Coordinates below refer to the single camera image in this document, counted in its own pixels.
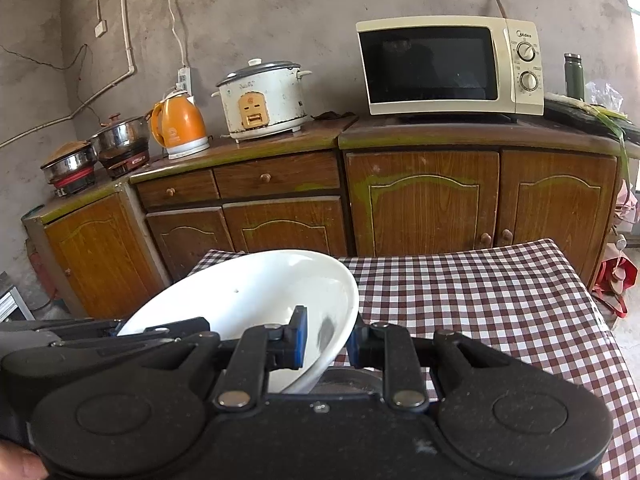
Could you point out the white bowl with green print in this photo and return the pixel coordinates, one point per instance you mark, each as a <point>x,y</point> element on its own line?
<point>240,295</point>

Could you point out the dark red induction cooker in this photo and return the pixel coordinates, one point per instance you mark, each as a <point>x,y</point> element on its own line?
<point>125,162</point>

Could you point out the red bag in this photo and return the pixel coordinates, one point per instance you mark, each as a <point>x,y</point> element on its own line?
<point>612,280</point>

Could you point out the pink plastic bag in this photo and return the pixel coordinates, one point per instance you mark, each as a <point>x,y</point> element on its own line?
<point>630,205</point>

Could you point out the black base board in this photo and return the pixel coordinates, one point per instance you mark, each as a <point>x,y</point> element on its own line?
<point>450,118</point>

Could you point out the clear plastic bag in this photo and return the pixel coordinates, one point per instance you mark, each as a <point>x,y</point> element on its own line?
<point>605,92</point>

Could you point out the steel wok with wooden lid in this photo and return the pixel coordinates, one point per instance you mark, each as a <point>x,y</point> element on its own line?
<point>70,157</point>

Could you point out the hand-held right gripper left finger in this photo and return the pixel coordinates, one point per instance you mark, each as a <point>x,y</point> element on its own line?
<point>299,335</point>

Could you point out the person's left hand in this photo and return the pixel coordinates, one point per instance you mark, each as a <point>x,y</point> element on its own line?
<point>17,465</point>

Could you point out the steel pot with lid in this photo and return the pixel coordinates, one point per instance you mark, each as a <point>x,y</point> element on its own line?
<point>120,135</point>

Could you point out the orange electric kettle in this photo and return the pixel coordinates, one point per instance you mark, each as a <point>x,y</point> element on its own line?
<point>180,130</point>

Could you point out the wooden corner cabinet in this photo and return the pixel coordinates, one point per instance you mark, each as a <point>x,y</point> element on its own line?
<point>95,260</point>

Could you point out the white wall pipe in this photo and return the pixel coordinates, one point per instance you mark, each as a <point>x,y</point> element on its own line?
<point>128,35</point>

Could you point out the wooden cabinet with drawers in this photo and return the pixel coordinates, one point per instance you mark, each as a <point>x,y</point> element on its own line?
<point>280,177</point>

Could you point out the wooden two-door cabinet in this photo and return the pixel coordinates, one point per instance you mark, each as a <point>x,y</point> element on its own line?
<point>425,200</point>

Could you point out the cream microwave oven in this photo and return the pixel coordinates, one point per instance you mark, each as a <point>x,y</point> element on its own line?
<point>425,65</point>

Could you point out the white rice cooker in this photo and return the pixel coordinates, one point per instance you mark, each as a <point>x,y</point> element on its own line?
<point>260,100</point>

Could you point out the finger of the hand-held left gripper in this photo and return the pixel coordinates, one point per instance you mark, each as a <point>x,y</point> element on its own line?
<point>110,339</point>
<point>165,326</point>

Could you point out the black flat cooktop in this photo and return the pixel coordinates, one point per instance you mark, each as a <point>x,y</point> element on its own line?
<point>570,115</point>

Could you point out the red plastic container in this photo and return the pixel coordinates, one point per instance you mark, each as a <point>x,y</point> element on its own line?
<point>42,275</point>

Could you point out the green onions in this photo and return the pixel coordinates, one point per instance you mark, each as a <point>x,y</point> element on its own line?
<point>625,145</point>

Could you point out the brown checkered tablecloth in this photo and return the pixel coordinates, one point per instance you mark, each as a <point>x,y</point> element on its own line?
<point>475,300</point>

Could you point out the small steel plate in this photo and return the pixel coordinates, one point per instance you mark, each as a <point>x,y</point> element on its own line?
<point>350,384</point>

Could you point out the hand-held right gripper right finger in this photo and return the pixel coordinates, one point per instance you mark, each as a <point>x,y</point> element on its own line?
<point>352,345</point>

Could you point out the grey metal shelf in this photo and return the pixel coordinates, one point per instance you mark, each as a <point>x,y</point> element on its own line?
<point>12,305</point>

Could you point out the white wall switch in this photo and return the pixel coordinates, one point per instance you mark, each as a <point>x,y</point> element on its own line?
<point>101,28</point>

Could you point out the green thermos bottle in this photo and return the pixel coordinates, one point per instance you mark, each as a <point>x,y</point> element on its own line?
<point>574,77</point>

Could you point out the dark cloth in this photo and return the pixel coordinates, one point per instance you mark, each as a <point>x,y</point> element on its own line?
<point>332,115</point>

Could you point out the white power strip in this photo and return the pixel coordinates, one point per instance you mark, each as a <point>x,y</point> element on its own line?
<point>185,80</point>

